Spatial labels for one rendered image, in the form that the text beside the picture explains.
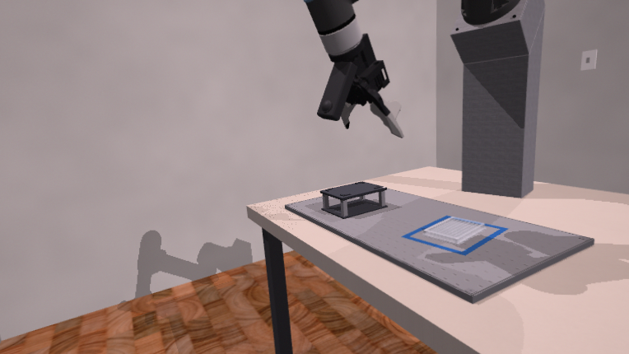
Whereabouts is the blue tape outline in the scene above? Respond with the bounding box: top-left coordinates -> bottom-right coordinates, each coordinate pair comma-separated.
403,216 -> 508,255

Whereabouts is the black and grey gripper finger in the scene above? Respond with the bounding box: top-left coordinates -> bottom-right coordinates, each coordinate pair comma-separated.
341,102 -> 356,129
363,86 -> 403,138

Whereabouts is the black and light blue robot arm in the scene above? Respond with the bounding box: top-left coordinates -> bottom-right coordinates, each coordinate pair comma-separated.
304,0 -> 520,121

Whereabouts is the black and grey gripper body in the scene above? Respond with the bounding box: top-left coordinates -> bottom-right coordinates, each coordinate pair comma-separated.
328,34 -> 390,106

